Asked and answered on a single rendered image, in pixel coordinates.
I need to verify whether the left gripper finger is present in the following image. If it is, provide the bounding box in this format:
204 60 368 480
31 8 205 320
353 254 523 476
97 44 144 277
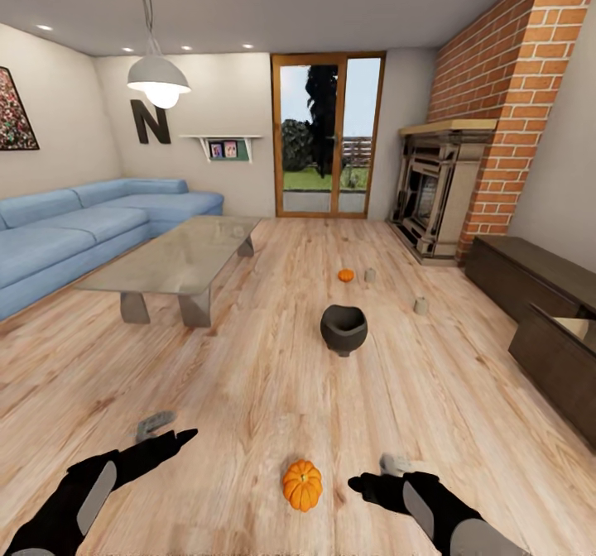
175 428 198 451

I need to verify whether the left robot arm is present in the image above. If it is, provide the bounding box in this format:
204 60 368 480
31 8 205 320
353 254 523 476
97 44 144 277
3 410 198 556

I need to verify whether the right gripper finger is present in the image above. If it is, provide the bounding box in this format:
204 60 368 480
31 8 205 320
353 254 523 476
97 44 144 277
348 473 364 493

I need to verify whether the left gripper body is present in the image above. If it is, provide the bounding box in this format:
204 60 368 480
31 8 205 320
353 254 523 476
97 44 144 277
130 431 178 479

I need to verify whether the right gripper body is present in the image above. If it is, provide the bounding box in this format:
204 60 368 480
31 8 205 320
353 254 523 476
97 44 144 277
361 472 397 512

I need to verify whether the cauldron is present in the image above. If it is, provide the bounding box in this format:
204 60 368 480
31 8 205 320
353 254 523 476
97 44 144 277
320 305 368 357

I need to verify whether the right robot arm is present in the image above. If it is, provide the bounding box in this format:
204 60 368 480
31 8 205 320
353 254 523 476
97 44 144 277
348 451 531 556

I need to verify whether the pumpkin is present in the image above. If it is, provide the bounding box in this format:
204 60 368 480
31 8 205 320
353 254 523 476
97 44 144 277
339 269 354 282
283 459 323 512

